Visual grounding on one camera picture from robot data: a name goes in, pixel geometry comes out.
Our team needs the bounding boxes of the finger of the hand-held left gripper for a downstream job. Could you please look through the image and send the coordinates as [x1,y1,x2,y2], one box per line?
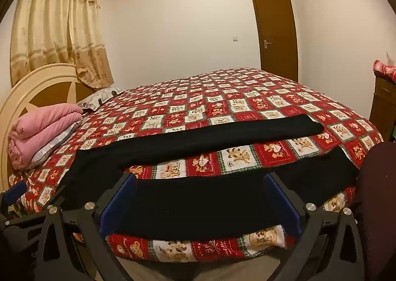
[0,180,28,207]
[4,186,67,227]

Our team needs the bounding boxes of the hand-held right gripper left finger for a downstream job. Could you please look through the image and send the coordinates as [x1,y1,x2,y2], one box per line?
[40,173,137,281]

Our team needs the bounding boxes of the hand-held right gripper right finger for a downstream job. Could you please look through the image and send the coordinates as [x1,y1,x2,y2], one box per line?
[264,173,366,281]

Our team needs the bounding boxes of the black pants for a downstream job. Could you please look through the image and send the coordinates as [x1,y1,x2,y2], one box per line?
[60,114,359,236]

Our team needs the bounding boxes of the grey white pillow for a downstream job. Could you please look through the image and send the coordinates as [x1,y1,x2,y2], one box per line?
[29,120,82,167]

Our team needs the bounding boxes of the folded pink blanket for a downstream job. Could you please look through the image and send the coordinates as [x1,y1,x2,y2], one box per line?
[8,104,83,170]

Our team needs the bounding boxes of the dark maroon chair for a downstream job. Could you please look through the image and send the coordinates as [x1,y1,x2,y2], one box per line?
[353,142,396,281]

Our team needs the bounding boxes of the cream wooden headboard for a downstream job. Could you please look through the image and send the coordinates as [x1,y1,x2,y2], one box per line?
[0,63,96,176]

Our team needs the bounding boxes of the red printed bear blanket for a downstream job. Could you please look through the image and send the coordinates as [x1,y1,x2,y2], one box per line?
[8,67,386,264]

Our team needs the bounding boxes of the patterned white pillow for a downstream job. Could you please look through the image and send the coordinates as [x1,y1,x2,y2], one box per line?
[76,87,124,113]

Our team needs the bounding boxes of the brown wooden cabinet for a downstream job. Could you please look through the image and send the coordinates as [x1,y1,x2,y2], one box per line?
[370,71,396,142]

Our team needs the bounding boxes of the red checked cloth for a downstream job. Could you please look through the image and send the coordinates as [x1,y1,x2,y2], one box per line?
[373,60,396,83]

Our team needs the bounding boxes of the beige patterned curtain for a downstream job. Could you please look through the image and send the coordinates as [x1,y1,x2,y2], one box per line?
[10,0,114,88]

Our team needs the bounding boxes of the brown wooden door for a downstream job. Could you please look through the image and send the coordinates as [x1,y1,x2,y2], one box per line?
[249,0,299,82]

